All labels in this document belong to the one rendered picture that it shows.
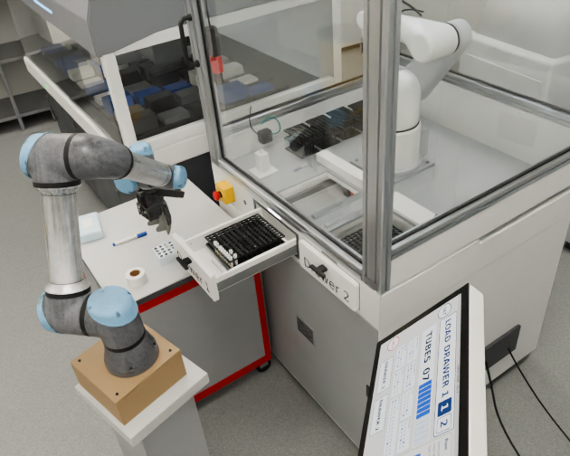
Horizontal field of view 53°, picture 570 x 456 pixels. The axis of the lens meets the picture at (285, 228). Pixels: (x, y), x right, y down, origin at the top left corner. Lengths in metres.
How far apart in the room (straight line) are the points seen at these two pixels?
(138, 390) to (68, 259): 0.40
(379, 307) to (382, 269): 0.14
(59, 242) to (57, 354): 1.58
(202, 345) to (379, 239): 1.05
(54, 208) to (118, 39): 1.04
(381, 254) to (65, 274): 0.83
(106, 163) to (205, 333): 1.04
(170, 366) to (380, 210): 0.73
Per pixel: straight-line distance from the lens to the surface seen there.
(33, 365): 3.10
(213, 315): 2.27
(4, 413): 2.96
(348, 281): 1.73
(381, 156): 1.40
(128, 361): 1.64
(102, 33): 2.40
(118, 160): 1.49
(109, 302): 1.55
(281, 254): 1.94
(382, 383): 1.38
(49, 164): 1.51
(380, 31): 1.29
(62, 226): 1.56
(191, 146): 2.69
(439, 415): 1.16
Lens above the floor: 2.08
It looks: 36 degrees down
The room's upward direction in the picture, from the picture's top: 5 degrees counter-clockwise
